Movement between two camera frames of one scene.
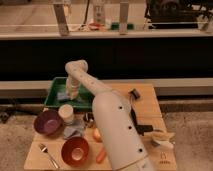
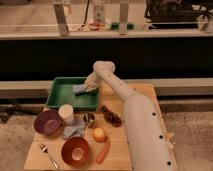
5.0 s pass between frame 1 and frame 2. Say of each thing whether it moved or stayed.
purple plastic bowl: stayed
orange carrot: stayed
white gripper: moved
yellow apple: stayed
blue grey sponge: moved
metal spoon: stayed
